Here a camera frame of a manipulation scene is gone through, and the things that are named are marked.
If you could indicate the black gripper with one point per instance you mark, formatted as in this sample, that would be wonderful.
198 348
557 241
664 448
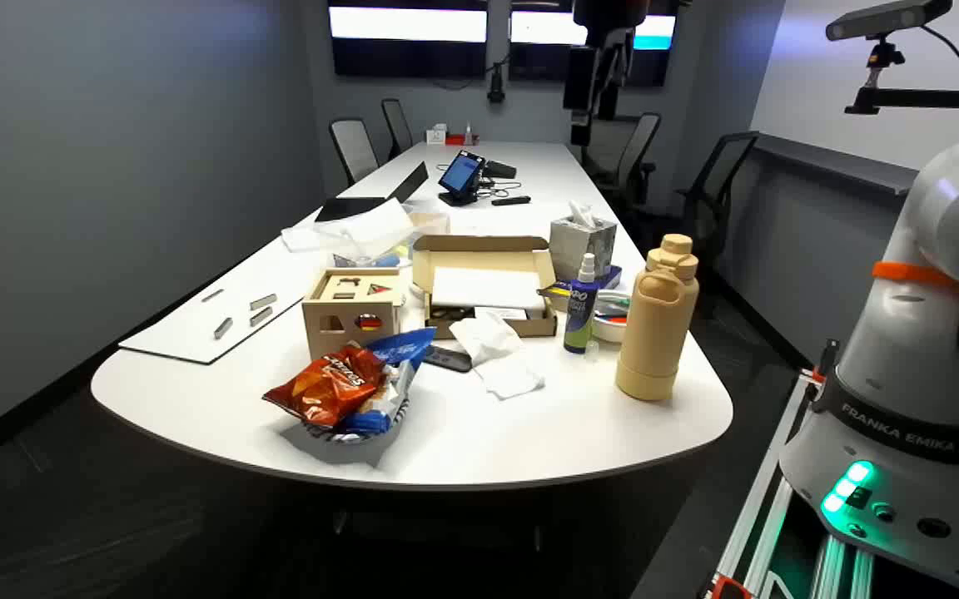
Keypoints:
610 15

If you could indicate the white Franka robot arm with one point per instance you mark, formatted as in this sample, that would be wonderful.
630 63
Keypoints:
923 367

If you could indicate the white round bowl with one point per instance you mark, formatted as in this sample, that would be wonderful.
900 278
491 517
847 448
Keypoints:
610 335

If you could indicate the black office chair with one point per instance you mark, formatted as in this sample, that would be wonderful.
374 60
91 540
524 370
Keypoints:
353 149
719 189
398 124
637 152

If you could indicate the black desk device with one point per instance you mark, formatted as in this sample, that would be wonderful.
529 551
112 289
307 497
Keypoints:
502 171

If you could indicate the black remote control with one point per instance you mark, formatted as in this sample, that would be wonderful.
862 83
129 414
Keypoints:
511 201

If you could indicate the small red table item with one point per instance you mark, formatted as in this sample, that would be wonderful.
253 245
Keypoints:
456 137

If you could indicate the patterned tissue box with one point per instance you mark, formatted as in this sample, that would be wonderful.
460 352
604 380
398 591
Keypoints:
580 247

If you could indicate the blue book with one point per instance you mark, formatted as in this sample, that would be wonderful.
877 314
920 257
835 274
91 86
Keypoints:
614 278

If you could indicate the flat cardboard box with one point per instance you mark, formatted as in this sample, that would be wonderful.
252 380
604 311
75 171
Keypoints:
481 257

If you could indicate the small purple spray bottle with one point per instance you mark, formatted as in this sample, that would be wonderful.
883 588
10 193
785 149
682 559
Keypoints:
580 311

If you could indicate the beige insulated water bottle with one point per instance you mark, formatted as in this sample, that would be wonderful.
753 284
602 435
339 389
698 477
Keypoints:
653 335

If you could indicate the clear plastic container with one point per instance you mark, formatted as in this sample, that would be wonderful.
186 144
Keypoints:
374 231

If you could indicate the white paper napkin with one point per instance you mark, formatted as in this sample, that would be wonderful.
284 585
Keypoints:
511 380
485 338

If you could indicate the black flat phone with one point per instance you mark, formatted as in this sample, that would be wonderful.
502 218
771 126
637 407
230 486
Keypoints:
446 358

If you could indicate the wooden shape sorter box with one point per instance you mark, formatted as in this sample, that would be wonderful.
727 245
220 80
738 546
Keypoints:
350 303

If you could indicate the blue snack bag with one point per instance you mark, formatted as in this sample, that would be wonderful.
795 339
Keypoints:
398 359

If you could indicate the orange chips bag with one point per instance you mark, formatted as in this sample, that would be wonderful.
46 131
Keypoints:
331 388

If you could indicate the white board sheet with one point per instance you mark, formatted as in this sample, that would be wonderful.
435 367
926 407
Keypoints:
214 319

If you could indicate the wall television screen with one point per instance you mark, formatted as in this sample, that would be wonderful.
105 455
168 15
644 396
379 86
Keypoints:
547 29
409 23

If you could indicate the grey stereo camera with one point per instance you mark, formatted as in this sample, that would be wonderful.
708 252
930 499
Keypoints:
886 19

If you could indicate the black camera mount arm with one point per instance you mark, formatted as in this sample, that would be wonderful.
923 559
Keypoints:
923 99

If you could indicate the aluminium robot stand frame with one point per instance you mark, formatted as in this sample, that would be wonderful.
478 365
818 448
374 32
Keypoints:
775 519

